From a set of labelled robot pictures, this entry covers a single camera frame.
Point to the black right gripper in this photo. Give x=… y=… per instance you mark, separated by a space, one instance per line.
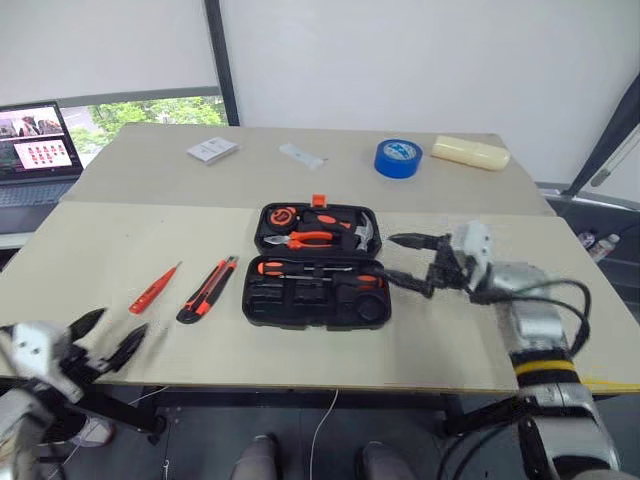
x=450 y=272

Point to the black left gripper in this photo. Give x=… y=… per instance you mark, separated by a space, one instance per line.
x=87 y=365

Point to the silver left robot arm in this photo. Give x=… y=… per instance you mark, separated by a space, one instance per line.
x=15 y=425

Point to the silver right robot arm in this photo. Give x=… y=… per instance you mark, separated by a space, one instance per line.
x=545 y=330

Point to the pale yellow plastic case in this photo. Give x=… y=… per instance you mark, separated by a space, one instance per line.
x=470 y=152

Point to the black plastic tool case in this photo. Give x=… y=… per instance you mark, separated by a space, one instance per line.
x=280 y=310

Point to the red voltage tester pen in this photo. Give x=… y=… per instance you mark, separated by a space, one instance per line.
x=150 y=292

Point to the black electrical tape roll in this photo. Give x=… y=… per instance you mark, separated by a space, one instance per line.
x=371 y=308

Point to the white sneaker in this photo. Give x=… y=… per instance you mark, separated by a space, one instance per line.
x=95 y=432

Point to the blue masking tape roll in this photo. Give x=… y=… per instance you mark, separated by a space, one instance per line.
x=392 y=167

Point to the orange black utility knife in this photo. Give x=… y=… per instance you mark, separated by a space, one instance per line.
x=207 y=290

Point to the orange black tape measure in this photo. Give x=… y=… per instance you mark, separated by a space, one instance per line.
x=281 y=217

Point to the clear white plastic packet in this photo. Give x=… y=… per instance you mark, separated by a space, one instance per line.
x=302 y=155

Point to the clear plastic bottle dark cap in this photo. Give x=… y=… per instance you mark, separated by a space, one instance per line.
x=587 y=240

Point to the clear plastic bottle white cap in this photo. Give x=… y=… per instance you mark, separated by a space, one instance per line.
x=605 y=248

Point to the dark rounded grey shape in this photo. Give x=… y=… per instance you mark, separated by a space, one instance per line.
x=257 y=457
x=385 y=462

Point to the open laptop computer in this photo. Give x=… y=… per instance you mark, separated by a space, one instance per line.
x=35 y=145

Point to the white card box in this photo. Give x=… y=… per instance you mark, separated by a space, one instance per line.
x=212 y=149

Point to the dark folded stand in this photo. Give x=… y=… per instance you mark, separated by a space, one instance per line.
x=607 y=135

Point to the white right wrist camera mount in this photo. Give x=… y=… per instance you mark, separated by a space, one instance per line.
x=475 y=247

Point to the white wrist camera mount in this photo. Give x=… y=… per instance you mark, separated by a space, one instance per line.
x=475 y=247
x=35 y=350

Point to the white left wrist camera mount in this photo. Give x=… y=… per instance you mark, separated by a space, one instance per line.
x=35 y=350

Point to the black table frame leg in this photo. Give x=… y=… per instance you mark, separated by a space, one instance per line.
x=480 y=412
x=125 y=410

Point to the black window frame post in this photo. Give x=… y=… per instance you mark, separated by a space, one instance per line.
x=222 y=65

